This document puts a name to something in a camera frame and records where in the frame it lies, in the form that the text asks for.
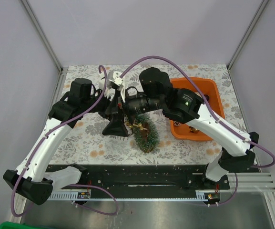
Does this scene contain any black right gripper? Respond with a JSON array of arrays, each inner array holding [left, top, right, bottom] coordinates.
[[102, 88, 164, 137]]

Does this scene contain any gold berry ribbon sprig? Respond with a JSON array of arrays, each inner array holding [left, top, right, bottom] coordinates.
[[125, 121, 149, 135]]

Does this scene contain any small green christmas tree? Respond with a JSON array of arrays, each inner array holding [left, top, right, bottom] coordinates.
[[132, 114, 160, 153]]

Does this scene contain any orange plastic bin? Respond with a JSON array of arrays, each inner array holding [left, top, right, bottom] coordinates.
[[170, 77, 225, 142]]

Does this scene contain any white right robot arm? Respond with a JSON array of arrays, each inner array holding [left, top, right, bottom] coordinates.
[[102, 67, 259, 189]]

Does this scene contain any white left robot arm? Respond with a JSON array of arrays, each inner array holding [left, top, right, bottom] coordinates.
[[3, 77, 108, 208]]

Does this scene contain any floral patterned table mat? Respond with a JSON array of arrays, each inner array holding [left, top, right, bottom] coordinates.
[[51, 64, 246, 165]]

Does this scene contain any green plastic object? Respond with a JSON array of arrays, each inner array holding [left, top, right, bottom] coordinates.
[[0, 222, 35, 229]]

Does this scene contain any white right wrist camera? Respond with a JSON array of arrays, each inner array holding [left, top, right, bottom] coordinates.
[[105, 71, 125, 102]]

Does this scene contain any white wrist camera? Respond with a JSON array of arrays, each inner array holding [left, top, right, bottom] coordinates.
[[105, 71, 125, 102], [99, 73, 109, 98]]

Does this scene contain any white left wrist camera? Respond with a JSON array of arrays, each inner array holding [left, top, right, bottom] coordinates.
[[99, 73, 109, 98]]

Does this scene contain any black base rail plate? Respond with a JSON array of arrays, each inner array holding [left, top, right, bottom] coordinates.
[[46, 164, 230, 190]]

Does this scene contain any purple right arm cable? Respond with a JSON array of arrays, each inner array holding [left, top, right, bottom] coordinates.
[[122, 56, 275, 208]]

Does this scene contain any white slotted cable duct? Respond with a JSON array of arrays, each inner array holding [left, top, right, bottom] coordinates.
[[48, 189, 208, 202]]

